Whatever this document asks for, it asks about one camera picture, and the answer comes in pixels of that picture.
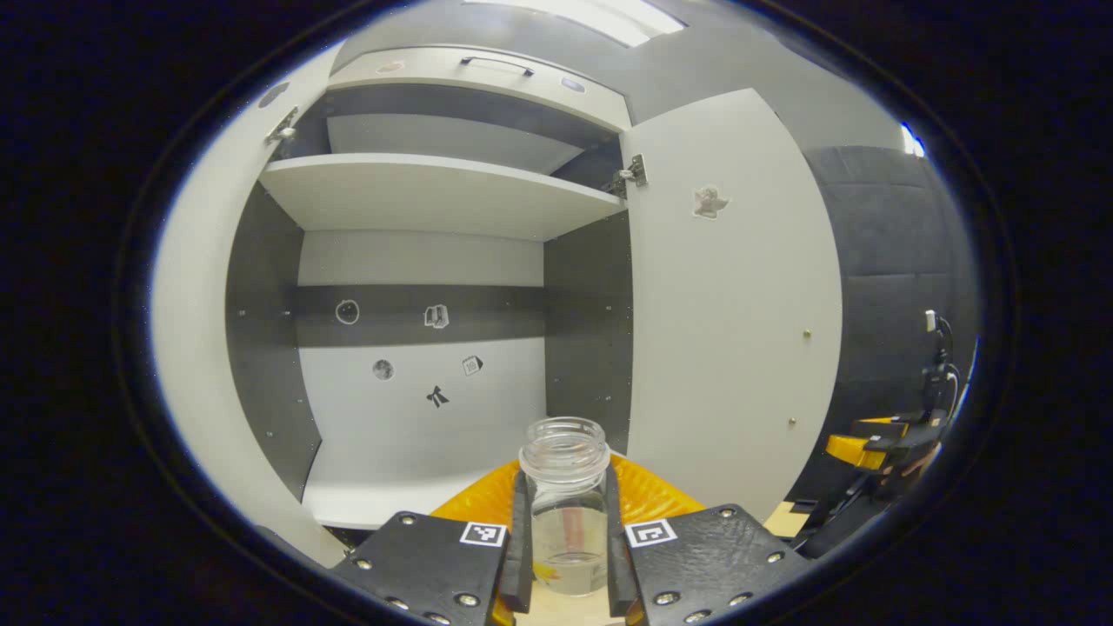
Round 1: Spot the black quilted cloth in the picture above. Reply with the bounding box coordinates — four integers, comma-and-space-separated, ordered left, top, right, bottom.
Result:
787, 146, 979, 509

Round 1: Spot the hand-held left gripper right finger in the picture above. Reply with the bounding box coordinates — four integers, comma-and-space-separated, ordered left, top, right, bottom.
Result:
605, 454, 811, 626

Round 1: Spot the white and grey cabinet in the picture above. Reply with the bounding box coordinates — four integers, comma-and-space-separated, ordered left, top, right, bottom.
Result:
226, 45, 636, 531

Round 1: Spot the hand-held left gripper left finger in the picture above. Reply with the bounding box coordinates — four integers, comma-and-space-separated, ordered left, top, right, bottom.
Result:
329, 461, 534, 626

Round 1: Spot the black camera stand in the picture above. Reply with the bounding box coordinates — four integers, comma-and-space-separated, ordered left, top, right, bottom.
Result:
922, 309, 962, 414

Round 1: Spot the clear glass bottle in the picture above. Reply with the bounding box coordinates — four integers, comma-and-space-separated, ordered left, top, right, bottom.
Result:
519, 417, 612, 597

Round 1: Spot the white cabinet drawer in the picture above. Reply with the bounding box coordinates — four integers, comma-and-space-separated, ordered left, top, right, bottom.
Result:
329, 45, 633, 131

